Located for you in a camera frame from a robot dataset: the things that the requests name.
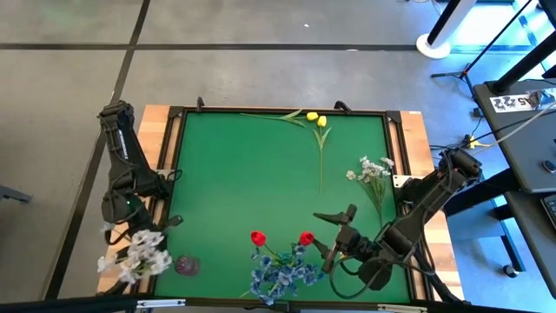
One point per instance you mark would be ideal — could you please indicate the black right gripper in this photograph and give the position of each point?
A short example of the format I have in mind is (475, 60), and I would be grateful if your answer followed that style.
(356, 248)

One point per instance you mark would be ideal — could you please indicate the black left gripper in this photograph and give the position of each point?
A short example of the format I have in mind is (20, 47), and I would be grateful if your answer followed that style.
(152, 224)

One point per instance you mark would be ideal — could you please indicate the red tulip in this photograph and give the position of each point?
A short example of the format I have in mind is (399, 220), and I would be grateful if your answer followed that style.
(306, 238)
(258, 237)

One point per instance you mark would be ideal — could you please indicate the white flower bunch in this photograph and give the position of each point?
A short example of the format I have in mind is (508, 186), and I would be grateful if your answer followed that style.
(143, 256)
(369, 171)

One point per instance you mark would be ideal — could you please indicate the pink glass vase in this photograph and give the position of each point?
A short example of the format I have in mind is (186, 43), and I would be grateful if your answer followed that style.
(187, 265)

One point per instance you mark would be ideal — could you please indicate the blue flower bunch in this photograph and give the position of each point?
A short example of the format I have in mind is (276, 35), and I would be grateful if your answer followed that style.
(282, 276)

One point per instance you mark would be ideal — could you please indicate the yellow tulip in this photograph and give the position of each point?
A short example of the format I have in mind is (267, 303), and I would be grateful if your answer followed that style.
(321, 121)
(312, 116)

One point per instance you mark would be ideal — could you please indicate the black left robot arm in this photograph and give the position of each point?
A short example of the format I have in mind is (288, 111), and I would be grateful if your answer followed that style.
(123, 152)

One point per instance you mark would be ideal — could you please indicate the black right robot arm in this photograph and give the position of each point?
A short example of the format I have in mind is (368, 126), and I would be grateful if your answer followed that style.
(434, 191)

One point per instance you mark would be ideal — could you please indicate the blue cut-glass vase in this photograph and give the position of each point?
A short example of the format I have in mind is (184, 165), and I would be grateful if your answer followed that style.
(286, 259)

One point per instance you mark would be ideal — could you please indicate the black rig strut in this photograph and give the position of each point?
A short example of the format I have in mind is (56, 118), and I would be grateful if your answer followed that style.
(65, 304)

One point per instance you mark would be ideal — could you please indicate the grey chair leg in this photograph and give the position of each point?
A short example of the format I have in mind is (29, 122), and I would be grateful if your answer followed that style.
(15, 194)

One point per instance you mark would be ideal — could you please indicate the black caster wheel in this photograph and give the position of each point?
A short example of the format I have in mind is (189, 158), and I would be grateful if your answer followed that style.
(511, 271)

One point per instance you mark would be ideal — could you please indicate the dark desk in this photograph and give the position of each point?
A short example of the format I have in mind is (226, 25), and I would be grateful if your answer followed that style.
(512, 143)
(538, 243)

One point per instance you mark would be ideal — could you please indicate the black keyboard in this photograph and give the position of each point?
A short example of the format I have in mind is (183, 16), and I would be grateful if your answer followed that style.
(551, 213)

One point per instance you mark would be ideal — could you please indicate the printed paper label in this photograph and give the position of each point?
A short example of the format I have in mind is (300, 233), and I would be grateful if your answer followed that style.
(508, 103)

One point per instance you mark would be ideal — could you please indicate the computer mouse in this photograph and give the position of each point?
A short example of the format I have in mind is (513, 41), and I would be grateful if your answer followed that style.
(550, 166)

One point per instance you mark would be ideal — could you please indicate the black tripod stand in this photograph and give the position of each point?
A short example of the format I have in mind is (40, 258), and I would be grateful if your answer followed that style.
(478, 56)

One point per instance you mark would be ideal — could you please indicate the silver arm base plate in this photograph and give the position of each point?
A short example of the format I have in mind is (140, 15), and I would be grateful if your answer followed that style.
(166, 172)
(400, 180)

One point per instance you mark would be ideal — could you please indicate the silver frame bracket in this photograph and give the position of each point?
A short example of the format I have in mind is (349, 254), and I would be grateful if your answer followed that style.
(160, 303)
(401, 308)

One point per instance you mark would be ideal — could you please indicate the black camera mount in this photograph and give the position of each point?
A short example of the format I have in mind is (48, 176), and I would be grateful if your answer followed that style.
(280, 307)

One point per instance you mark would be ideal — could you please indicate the black frame clamp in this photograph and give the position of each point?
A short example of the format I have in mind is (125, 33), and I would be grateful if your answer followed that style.
(200, 104)
(343, 106)

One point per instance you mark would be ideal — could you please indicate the black table frame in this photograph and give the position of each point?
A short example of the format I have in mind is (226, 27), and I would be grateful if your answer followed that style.
(260, 109)

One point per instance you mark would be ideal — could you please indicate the black post with white base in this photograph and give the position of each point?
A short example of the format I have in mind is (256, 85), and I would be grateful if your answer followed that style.
(434, 43)

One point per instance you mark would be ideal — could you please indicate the black slanted post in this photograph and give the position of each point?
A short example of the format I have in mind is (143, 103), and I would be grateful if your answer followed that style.
(525, 63)

